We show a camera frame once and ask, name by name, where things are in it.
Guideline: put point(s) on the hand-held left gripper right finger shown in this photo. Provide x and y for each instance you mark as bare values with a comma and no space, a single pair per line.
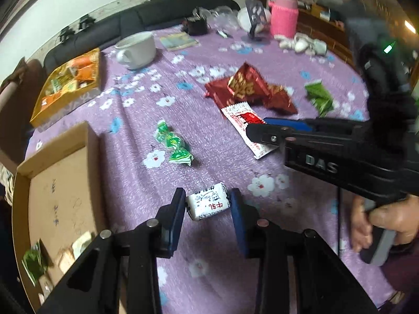
240,232

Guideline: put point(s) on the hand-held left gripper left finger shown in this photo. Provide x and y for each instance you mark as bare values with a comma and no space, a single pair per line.
173,229

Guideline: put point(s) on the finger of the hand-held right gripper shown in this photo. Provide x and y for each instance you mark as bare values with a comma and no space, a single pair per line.
268,133
284,122

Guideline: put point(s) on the red white sachet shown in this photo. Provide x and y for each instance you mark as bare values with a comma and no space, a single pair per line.
242,117

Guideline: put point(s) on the white green snack packet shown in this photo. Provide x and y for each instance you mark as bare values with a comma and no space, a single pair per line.
80,242

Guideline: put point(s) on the cardboard box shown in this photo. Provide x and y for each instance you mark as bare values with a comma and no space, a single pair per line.
59,196

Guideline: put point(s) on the small green snack packet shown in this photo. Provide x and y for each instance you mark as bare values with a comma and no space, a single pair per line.
32,263

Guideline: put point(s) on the person's right forearm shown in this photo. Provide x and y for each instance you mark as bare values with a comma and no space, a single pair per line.
404,274

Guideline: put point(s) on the person's right hand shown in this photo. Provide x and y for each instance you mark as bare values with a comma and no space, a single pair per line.
392,219

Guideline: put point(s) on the dark red snack packet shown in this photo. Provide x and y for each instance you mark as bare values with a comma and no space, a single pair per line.
242,85
278,101

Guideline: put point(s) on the large green snack packet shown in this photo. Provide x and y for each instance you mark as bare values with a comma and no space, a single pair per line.
319,96

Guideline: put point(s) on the purple floral tablecloth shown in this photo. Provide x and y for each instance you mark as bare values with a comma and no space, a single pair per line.
212,170

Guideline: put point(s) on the green white wrapped candy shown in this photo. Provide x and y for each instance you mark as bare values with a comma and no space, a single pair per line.
172,142

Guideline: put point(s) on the pink thermos with knitted sleeve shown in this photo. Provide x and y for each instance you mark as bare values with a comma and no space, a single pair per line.
283,19

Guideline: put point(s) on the small white lighter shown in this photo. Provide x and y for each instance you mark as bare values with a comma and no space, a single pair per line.
224,33

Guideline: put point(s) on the white plastic container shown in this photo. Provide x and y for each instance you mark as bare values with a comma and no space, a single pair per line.
243,18

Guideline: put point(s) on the black phone stand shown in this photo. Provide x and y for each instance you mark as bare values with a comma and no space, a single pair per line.
255,13

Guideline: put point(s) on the green booklet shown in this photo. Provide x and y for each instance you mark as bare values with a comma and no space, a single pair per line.
178,41

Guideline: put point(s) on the black cup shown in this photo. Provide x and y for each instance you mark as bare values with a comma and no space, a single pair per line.
196,25

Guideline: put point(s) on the white cup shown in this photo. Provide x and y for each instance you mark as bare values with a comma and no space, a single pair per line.
137,50

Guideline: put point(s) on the yellow snack box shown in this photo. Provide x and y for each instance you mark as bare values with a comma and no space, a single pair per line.
55,111

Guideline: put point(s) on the black sofa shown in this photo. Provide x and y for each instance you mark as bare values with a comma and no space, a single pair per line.
98,31

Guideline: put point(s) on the brown chair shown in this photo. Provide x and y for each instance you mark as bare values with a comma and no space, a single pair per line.
19,85

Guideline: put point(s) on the black clip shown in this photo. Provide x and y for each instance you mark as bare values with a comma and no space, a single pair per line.
65,34
86,22

